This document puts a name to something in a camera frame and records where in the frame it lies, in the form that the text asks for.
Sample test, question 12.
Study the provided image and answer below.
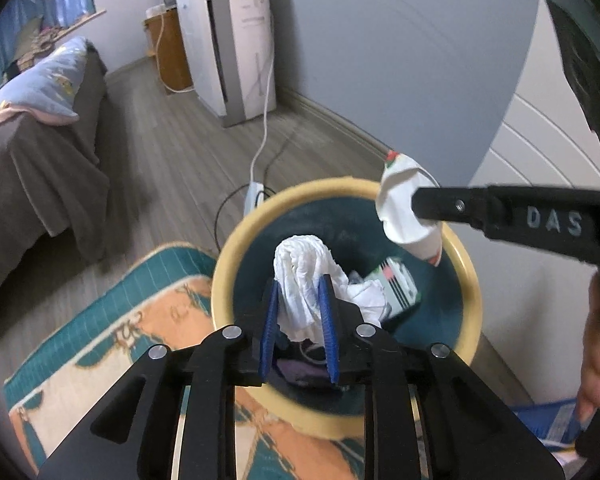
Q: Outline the teal orange horse cushion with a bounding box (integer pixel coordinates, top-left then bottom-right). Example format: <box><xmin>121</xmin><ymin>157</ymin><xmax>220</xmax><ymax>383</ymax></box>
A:
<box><xmin>4</xmin><ymin>244</ymin><xmax>364</xmax><ymax>479</ymax></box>

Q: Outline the bed with grey blanket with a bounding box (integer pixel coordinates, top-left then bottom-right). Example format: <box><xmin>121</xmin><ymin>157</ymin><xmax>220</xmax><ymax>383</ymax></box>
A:
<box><xmin>0</xmin><ymin>36</ymin><xmax>109</xmax><ymax>287</ymax></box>

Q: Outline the purple plastic wrapper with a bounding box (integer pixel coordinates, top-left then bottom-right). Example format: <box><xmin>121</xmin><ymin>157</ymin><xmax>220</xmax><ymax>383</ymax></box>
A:
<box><xmin>276</xmin><ymin>359</ymin><xmax>330</xmax><ymax>387</ymax></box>

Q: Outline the white air purifier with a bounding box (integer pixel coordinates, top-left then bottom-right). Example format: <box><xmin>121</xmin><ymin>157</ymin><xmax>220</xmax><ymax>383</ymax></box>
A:
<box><xmin>175</xmin><ymin>0</ymin><xmax>276</xmax><ymax>127</ymax></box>

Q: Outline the blue curtain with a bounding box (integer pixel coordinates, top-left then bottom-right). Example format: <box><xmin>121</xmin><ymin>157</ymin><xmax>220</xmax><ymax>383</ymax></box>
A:
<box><xmin>0</xmin><ymin>0</ymin><xmax>97</xmax><ymax>89</ymax></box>

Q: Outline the pale green medicine box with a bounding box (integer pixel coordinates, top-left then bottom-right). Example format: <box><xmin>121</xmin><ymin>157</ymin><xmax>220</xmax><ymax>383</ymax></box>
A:
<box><xmin>364</xmin><ymin>258</ymin><xmax>422</xmax><ymax>323</ymax></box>

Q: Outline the white power cable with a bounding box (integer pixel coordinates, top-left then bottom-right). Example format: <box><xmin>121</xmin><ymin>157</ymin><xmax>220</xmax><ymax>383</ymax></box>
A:
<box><xmin>151</xmin><ymin>0</ymin><xmax>276</xmax><ymax>187</ymax></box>

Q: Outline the white tissue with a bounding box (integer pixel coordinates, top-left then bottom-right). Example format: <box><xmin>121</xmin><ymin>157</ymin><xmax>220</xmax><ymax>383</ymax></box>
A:
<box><xmin>272</xmin><ymin>233</ymin><xmax>389</xmax><ymax>347</ymax></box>

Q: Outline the person's right hand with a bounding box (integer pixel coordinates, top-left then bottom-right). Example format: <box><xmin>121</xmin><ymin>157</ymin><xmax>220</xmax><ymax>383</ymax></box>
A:
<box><xmin>577</xmin><ymin>274</ymin><xmax>600</xmax><ymax>424</ymax></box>

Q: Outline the white power strip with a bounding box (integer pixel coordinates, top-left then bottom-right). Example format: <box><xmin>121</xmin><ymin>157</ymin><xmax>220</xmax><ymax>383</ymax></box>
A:
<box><xmin>244</xmin><ymin>181</ymin><xmax>265</xmax><ymax>216</ymax></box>

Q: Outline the red white paper cup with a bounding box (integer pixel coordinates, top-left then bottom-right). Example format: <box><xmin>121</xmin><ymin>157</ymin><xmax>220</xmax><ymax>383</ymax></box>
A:
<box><xmin>375</xmin><ymin>151</ymin><xmax>442</xmax><ymax>266</ymax></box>

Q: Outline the yellow rimmed teal trash bin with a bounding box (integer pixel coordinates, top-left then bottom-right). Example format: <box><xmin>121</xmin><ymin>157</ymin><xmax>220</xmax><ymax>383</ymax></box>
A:
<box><xmin>210</xmin><ymin>175</ymin><xmax>484</xmax><ymax>442</ymax></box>

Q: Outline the wooden nightstand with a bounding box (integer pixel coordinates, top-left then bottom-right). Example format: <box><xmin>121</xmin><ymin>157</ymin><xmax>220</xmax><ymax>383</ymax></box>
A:
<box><xmin>144</xmin><ymin>8</ymin><xmax>193</xmax><ymax>93</ymax></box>

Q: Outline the blue white small packet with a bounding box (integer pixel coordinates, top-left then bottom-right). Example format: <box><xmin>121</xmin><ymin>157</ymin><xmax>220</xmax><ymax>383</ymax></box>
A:
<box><xmin>512</xmin><ymin>399</ymin><xmax>582</xmax><ymax>450</ymax></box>

